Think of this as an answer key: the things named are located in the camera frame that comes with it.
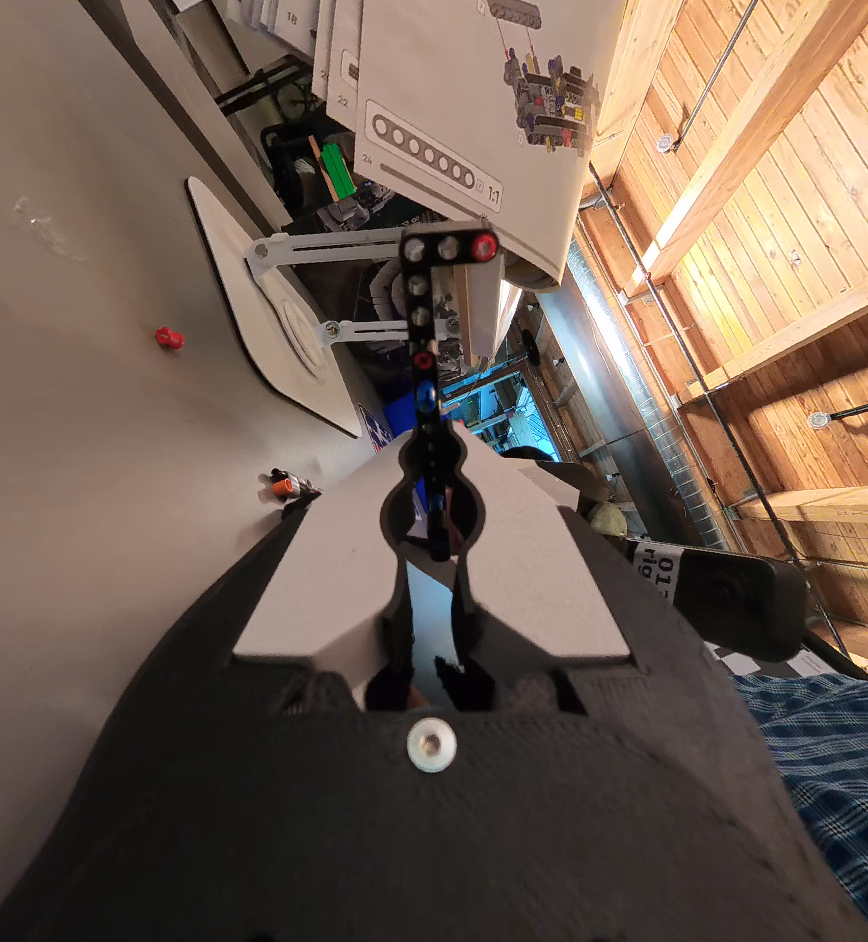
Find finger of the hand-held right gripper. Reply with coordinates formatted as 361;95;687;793
506;455;613;516

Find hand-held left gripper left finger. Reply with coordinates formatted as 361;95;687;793
232;428;414;711

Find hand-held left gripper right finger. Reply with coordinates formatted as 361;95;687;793
448;427;631;707

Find black lego beam assembly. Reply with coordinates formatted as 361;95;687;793
400;227;500;562

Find grey lego assembly orange pins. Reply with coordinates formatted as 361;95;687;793
260;467;324;506

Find lego sticker sheet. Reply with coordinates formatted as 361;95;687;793
358;403;395;451

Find lego instruction booklet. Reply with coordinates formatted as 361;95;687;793
213;0;631;291

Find person's plaid shirt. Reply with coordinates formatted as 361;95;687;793
732;673;868;942

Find white book stand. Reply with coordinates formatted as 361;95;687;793
185;175;525;441

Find green plastic block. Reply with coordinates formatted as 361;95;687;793
319;140;358;202

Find silver ventilation duct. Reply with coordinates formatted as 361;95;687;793
533;235;744;553

